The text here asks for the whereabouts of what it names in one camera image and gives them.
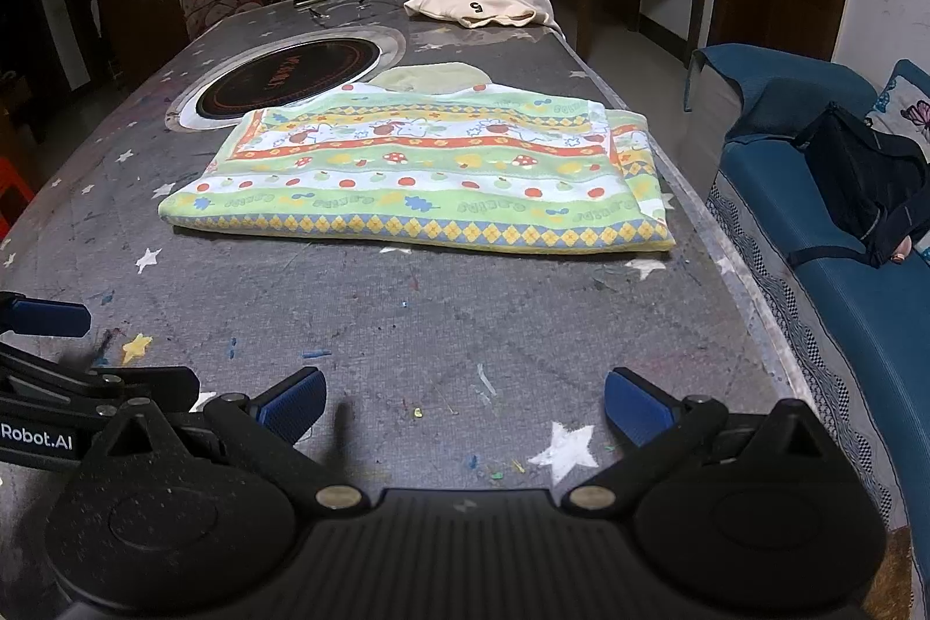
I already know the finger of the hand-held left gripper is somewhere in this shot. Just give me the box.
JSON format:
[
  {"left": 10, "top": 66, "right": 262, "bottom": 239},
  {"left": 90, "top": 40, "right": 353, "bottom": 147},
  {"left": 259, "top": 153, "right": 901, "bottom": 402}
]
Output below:
[
  {"left": 0, "top": 292, "right": 93, "bottom": 341},
  {"left": 0, "top": 344, "right": 202, "bottom": 427}
]

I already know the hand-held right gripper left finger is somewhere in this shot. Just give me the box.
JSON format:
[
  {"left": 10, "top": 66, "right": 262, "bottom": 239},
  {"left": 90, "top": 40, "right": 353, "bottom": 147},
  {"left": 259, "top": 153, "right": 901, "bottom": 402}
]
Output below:
[{"left": 100, "top": 365, "right": 373, "bottom": 519}]

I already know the grey star-print table cover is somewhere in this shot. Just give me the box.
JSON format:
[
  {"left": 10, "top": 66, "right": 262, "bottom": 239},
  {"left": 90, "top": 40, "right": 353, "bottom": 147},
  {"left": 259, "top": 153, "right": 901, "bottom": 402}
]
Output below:
[{"left": 0, "top": 0, "right": 902, "bottom": 620}]

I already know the red plastic stool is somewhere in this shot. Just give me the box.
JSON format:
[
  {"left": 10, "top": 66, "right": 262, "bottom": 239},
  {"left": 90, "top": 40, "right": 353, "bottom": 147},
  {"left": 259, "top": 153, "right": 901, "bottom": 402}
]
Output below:
[{"left": 0, "top": 155, "right": 37, "bottom": 229}]

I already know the butterfly print cushion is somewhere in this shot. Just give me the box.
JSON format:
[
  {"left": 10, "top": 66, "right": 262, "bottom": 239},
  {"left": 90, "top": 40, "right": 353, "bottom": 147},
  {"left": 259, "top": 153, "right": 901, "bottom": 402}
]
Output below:
[{"left": 864, "top": 59, "right": 930, "bottom": 156}]

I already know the blue sofa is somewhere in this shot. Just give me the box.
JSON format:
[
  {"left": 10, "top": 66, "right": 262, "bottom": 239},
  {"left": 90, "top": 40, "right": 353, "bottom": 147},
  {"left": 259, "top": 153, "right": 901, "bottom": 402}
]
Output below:
[{"left": 686, "top": 42, "right": 930, "bottom": 534}]

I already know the black bag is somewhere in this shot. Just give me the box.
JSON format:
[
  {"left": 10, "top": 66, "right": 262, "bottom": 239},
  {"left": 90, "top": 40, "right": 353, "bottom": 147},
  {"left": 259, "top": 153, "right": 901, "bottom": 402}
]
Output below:
[{"left": 788, "top": 104, "right": 930, "bottom": 268}]

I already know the colourful patterned child's jacket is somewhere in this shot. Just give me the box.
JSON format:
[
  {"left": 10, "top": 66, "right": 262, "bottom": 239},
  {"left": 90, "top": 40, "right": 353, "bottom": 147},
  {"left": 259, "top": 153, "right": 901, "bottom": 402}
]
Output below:
[{"left": 158, "top": 60, "right": 677, "bottom": 258}]

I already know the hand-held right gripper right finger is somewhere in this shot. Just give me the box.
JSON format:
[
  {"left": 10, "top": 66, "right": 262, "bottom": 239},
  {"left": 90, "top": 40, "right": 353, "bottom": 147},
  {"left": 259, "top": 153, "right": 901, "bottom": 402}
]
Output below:
[{"left": 561, "top": 367, "right": 849, "bottom": 519}]

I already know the round black induction cooktop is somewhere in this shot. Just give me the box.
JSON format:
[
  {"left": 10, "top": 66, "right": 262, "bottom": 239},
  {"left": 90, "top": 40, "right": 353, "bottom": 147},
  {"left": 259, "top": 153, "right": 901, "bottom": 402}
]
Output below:
[{"left": 166, "top": 28, "right": 408, "bottom": 131}]

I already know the cream garment with number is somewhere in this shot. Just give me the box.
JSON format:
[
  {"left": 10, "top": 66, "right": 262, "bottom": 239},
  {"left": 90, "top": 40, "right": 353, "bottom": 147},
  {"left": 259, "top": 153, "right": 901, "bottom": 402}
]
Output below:
[{"left": 403, "top": 0, "right": 564, "bottom": 36}]

